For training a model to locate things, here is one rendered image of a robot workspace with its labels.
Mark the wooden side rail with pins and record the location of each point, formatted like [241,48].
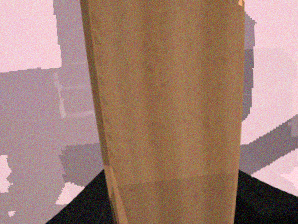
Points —
[167,79]

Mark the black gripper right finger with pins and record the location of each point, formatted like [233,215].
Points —
[261,203]

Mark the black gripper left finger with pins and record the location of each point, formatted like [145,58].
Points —
[90,206]

